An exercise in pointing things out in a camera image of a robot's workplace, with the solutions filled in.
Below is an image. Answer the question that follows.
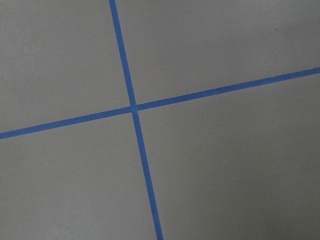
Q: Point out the blue tape grid line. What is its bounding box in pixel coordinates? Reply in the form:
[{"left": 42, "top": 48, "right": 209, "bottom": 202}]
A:
[{"left": 109, "top": 0, "right": 164, "bottom": 240}]

